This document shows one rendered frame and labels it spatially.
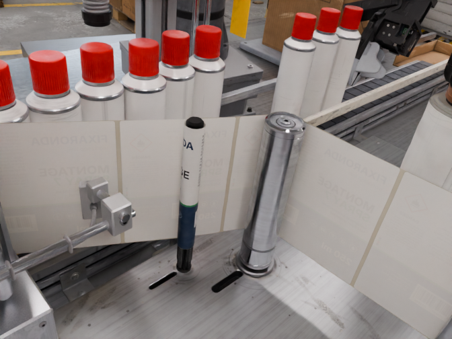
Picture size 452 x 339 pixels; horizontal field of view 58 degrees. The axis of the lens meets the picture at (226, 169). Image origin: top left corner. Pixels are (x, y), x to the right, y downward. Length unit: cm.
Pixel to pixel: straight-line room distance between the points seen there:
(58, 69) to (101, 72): 5
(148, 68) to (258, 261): 24
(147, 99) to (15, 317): 25
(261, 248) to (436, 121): 24
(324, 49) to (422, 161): 30
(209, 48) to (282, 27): 72
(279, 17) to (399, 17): 45
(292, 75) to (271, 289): 36
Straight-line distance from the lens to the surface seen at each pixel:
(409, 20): 88
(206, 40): 53
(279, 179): 39
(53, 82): 42
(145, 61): 46
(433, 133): 51
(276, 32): 126
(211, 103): 55
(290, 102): 70
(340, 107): 81
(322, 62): 74
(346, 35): 78
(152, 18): 63
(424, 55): 159
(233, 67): 85
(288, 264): 50
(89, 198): 38
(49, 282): 51
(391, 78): 114
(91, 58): 44
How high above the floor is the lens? 124
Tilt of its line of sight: 35 degrees down
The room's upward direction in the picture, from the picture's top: 8 degrees clockwise
